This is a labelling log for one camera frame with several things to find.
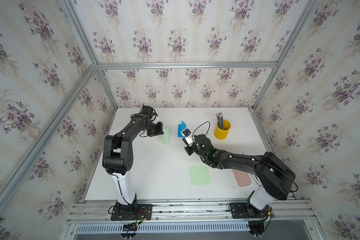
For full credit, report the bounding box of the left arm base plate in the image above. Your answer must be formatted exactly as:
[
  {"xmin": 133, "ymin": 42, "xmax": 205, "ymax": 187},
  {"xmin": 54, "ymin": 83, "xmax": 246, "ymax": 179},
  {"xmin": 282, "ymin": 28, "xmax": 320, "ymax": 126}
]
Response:
[{"xmin": 108, "ymin": 203, "xmax": 153, "ymax": 222}]

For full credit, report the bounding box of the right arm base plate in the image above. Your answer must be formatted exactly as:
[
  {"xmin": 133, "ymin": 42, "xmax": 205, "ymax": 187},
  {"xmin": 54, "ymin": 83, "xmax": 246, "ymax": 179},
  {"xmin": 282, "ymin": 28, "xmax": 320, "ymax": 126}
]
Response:
[{"xmin": 228, "ymin": 203, "xmax": 272, "ymax": 220}]

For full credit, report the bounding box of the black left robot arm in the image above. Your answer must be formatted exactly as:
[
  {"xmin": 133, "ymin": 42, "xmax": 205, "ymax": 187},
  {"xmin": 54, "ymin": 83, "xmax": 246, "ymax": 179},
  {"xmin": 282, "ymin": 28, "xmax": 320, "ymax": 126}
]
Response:
[{"xmin": 102, "ymin": 106, "xmax": 164, "ymax": 212}]

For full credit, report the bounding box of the green paper sheet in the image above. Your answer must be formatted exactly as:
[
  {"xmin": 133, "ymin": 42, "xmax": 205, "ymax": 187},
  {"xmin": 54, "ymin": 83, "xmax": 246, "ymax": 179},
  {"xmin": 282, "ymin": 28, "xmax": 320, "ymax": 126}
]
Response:
[
  {"xmin": 189, "ymin": 165, "xmax": 212, "ymax": 186},
  {"xmin": 161, "ymin": 126, "xmax": 170, "ymax": 145}
]

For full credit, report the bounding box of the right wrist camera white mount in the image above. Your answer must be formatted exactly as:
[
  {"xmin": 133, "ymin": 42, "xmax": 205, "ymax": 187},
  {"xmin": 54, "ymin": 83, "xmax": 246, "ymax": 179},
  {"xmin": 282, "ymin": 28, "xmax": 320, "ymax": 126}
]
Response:
[{"xmin": 182, "ymin": 129, "xmax": 194, "ymax": 146}]

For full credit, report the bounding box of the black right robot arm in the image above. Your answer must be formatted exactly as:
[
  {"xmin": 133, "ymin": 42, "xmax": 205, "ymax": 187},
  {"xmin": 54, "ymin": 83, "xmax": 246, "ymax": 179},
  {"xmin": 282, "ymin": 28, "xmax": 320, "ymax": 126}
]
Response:
[{"xmin": 182, "ymin": 129, "xmax": 296, "ymax": 211}]

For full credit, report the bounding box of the aluminium rail frame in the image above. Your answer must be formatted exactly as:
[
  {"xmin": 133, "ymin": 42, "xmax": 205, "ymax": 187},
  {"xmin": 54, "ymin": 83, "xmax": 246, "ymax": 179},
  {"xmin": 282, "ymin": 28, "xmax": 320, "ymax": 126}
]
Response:
[{"xmin": 59, "ymin": 179, "xmax": 328, "ymax": 240}]

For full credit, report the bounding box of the blue square paper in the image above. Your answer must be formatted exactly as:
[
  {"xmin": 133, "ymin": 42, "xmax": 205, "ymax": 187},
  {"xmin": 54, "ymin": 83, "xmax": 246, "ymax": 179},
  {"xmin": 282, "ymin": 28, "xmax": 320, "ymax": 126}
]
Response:
[{"xmin": 178, "ymin": 121, "xmax": 187, "ymax": 138}]

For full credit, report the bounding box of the yellow metal pencil bucket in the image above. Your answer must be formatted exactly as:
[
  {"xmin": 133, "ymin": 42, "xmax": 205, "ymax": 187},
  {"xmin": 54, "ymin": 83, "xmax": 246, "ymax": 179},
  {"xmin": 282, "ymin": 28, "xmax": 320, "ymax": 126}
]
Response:
[{"xmin": 214, "ymin": 120, "xmax": 231, "ymax": 140}]

